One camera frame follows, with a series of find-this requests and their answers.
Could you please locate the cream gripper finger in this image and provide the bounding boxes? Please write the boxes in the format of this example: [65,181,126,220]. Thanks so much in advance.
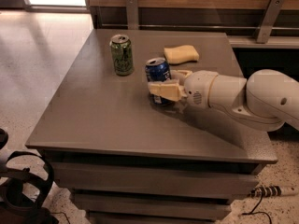
[148,79,187,102]
[170,70,192,84]

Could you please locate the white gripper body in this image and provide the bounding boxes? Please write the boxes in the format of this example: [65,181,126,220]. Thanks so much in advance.
[184,70,219,108]

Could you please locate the blue pepsi can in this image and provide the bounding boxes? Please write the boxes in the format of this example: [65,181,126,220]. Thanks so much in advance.
[145,57,171,105]

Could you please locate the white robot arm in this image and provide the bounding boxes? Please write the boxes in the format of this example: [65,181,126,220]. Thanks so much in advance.
[148,69,299,132]

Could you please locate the green soda can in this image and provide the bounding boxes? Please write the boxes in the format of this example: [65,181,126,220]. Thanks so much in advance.
[110,34,134,76]

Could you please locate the yellow sponge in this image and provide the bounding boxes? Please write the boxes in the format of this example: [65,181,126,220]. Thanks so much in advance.
[164,45,199,64]

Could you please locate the grey table with drawers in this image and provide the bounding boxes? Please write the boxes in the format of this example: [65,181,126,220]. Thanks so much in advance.
[27,30,277,224]

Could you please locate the white power strip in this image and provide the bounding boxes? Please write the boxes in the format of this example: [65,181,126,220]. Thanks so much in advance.
[249,185,299,198]

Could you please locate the left metal bracket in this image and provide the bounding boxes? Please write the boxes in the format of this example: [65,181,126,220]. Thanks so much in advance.
[125,0,139,30]

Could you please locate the metal bracket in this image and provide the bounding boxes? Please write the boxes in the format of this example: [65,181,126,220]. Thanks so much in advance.
[125,0,139,30]
[254,0,285,44]

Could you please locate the right metal bracket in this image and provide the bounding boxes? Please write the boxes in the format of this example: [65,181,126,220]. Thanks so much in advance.
[254,0,285,44]

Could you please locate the black power cable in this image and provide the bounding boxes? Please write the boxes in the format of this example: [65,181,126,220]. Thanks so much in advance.
[242,191,273,224]

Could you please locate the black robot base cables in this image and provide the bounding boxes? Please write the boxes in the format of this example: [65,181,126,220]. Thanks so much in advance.
[0,128,60,224]

